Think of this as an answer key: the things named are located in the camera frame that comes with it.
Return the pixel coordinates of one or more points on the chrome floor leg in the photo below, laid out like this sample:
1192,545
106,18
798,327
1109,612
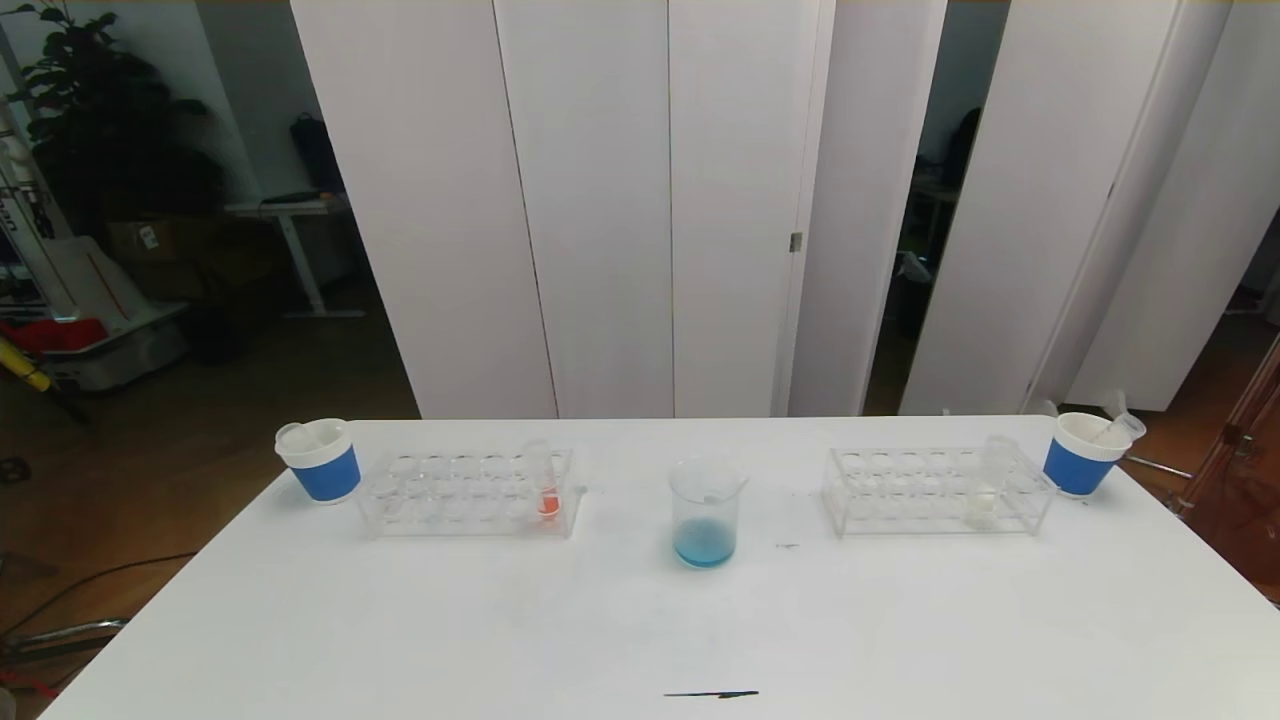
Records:
1158,466

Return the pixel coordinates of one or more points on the dark green potted plant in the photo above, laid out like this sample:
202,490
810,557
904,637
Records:
100,110

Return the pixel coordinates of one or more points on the test tube with yellow pigment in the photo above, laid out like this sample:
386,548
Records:
982,505

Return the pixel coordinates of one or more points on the test tube with blue pigment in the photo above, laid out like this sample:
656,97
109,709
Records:
293,435

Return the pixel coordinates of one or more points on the white three-panel folding screen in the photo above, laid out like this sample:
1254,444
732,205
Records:
590,200

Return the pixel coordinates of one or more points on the yellow tool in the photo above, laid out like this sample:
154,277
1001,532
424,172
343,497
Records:
25,368

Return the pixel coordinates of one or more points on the clear acrylic test tube rack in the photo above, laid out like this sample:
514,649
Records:
480,495
920,495

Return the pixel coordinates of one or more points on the white leaning board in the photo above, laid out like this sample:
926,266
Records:
85,280

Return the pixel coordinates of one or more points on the white partition panel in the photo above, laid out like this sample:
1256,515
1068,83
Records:
860,150
1220,150
1050,100

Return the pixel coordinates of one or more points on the brown wooden stand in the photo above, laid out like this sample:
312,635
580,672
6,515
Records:
1240,480

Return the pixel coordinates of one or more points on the black backpack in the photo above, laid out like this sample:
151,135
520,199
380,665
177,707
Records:
315,150

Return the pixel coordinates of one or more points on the white equipment base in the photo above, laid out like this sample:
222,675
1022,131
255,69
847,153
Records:
120,355

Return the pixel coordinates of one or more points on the clear glass beaker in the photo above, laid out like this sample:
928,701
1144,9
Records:
705,545

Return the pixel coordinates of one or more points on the test tube with red pigment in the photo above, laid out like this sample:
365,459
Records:
1122,428
547,500

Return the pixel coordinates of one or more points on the white standing desk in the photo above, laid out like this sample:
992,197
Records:
290,208

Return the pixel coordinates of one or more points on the white partition foot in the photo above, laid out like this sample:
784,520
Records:
1115,402

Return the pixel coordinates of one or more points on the cardboard box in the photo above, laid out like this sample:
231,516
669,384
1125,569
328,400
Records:
150,240

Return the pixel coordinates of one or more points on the white paper cup blue sleeve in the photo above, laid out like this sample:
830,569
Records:
325,470
1078,468

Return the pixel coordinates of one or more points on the grey metal bar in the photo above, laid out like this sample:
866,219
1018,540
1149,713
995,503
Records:
70,630

